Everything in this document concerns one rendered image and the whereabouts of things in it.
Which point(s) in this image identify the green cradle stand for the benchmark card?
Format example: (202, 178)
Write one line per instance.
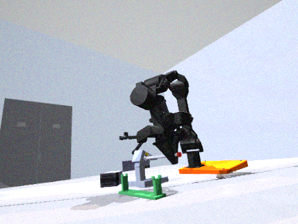
(157, 194)

